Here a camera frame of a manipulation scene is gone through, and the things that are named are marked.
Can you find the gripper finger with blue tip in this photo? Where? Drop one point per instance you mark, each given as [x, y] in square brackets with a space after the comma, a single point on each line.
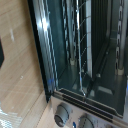
[1, 51]

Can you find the black toaster oven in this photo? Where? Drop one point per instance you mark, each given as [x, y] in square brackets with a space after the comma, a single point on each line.
[106, 50]

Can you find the silver oven knob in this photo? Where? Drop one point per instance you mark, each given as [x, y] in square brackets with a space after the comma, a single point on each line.
[62, 115]
[86, 122]

